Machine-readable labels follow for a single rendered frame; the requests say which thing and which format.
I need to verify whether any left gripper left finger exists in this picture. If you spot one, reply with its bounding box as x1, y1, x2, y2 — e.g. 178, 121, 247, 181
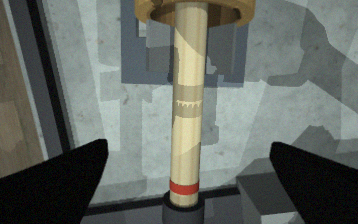
0, 139, 108, 224

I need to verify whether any tan cardboard roll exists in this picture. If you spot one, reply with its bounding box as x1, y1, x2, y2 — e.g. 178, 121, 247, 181
135, 0, 256, 28

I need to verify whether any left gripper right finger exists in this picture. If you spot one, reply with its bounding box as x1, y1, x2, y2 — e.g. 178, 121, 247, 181
269, 142, 358, 224

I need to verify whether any tan cylindrical bar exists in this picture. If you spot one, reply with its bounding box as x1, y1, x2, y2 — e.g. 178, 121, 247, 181
162, 2, 209, 224

